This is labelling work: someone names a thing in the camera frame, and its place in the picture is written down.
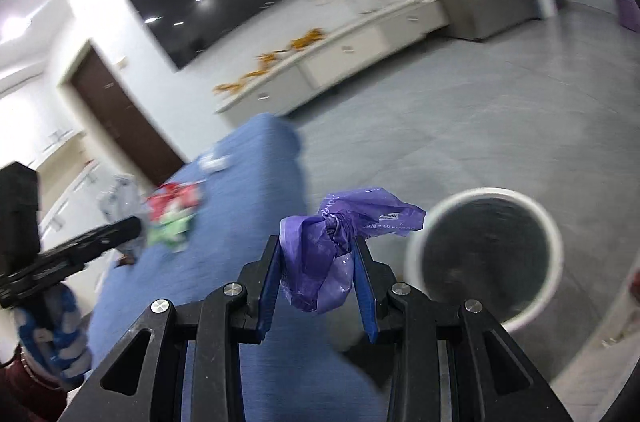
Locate red snack wrapper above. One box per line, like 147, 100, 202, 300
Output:
146, 182, 202, 222

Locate golden dragon ornament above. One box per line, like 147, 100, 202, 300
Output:
213, 51, 280, 95

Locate white wall cabinets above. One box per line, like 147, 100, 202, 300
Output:
1, 86, 93, 219

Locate blue white gloved left hand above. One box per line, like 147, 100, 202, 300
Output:
12, 283, 92, 392

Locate green snack wrapper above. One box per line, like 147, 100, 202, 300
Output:
146, 213, 193, 252

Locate white grey TV cabinet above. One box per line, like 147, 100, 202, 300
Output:
216, 0, 449, 127

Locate brown wooden door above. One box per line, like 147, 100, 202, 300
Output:
70, 46, 184, 186

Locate white round trash bin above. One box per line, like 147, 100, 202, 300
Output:
404, 187, 564, 333

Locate blue fuzzy blanket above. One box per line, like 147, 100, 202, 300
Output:
88, 113, 387, 421

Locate golden tiger ornament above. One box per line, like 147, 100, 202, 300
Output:
288, 28, 326, 51

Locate dark red sleeve forearm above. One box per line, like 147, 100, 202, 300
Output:
0, 346, 67, 422

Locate white plastic bag far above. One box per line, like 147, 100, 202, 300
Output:
198, 151, 231, 174

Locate purple plastic bag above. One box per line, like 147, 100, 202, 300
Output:
279, 187, 426, 314

